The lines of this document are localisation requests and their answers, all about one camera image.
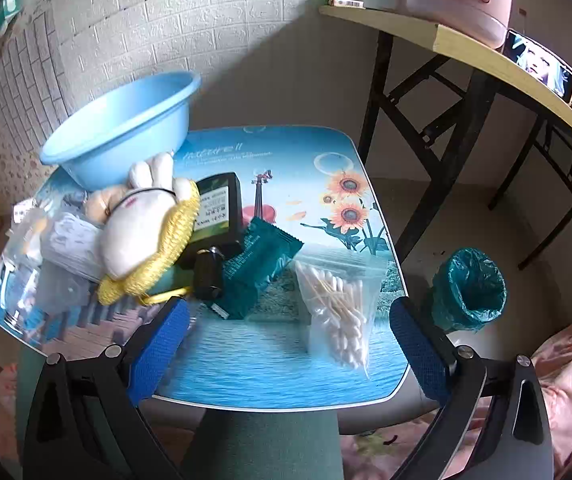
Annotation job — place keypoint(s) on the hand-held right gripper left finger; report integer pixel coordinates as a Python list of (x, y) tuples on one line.
[(160, 345)]

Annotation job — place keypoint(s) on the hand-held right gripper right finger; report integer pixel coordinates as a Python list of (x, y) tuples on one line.
[(418, 350)]

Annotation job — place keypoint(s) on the clear bag of cotton swabs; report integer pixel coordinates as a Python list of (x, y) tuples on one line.
[(338, 305)]

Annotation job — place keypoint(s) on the beige plush toy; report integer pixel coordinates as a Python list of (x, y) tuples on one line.
[(130, 230)]

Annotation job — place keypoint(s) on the teal snack packet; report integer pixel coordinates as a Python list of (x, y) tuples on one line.
[(251, 265)]

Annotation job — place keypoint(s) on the light blue plastic basin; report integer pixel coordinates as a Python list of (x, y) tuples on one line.
[(115, 130)]

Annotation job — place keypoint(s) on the clear plastic bag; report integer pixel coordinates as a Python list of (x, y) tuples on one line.
[(30, 260)]

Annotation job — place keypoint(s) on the trash bin with green bag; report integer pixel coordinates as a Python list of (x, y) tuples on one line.
[(466, 290)]

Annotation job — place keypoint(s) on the small black bottle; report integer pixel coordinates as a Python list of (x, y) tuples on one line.
[(208, 272)]

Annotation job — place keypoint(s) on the white paper packet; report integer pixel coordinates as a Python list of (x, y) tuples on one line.
[(70, 242)]

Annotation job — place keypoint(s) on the yellow mesh bath sponge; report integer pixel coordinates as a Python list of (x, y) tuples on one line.
[(175, 240)]

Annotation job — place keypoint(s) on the black box with green label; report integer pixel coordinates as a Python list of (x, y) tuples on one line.
[(215, 210)]

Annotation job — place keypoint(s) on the folding table with black legs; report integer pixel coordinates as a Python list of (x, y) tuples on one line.
[(466, 45)]

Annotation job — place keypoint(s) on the smartphone with lit screen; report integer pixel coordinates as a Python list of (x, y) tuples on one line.
[(541, 65)]

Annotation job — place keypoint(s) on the small flat cardboard box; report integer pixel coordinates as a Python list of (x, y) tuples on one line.
[(350, 4)]

